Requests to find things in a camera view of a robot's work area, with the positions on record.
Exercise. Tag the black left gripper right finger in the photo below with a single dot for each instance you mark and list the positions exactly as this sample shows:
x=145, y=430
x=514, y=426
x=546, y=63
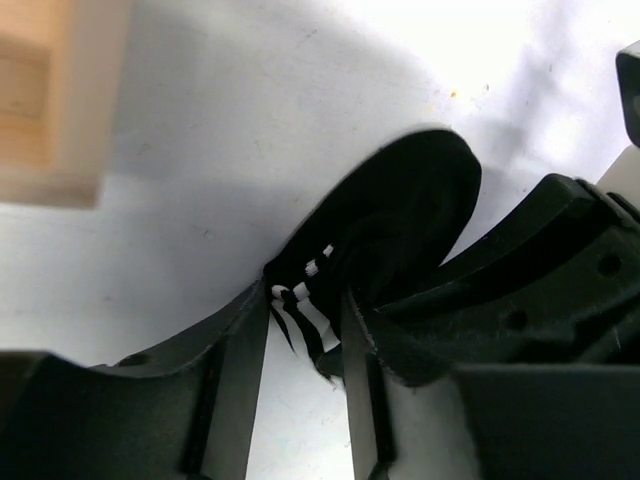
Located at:
x=576, y=421

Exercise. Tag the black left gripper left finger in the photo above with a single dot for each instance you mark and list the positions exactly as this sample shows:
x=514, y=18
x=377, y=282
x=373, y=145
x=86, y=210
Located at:
x=182, y=409

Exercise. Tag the black sock with white stripes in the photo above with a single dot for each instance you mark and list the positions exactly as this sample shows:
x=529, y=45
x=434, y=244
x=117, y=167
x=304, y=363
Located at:
x=394, y=218

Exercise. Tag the wooden compartment sock box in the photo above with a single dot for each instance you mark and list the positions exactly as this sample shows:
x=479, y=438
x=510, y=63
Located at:
x=61, y=63

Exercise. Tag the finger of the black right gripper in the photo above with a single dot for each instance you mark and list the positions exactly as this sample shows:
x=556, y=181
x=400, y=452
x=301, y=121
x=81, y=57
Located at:
x=555, y=281

